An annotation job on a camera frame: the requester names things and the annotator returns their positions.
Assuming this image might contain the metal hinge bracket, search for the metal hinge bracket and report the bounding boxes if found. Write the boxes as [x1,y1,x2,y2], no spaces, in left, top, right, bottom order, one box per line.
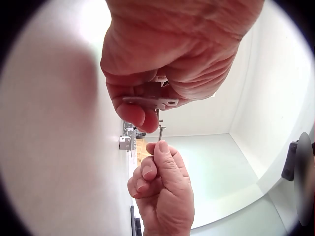
[122,75,179,122]

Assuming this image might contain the black tool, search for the black tool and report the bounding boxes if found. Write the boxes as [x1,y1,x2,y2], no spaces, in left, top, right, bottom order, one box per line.
[130,206,142,236]

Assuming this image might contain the person's left fingers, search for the person's left fingers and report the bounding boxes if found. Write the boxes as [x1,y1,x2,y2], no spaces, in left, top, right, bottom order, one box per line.
[101,66,159,134]

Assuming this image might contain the mounted metal hinge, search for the mounted metal hinge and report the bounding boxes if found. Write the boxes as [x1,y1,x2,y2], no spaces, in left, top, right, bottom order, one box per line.
[119,120,137,152]

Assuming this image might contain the person's right middle finger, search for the person's right middle finger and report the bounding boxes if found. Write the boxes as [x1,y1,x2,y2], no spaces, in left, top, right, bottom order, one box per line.
[140,157,163,181]

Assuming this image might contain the person's right hand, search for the person's right hand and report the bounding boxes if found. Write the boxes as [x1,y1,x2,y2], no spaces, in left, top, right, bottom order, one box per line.
[127,141,195,236]

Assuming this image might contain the person's left hand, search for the person's left hand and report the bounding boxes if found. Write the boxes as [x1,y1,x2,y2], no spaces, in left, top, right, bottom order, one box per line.
[100,0,265,134]

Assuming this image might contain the person's right thumb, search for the person's right thumb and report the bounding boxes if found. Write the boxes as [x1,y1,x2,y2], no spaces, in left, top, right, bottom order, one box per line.
[157,141,189,182]

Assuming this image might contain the white cabinet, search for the white cabinet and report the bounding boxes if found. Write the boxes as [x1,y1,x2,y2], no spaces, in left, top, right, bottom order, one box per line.
[1,0,315,236]

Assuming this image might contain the person's right index finger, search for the person's right index finger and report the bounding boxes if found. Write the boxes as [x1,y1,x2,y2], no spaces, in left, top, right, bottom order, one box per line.
[146,143,160,161]

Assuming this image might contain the metal screw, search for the metal screw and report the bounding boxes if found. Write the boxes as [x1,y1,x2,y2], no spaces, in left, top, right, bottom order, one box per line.
[158,125,167,143]

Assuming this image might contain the person's right ring finger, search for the person's right ring finger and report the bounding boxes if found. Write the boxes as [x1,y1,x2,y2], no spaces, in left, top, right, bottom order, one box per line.
[133,172,160,194]

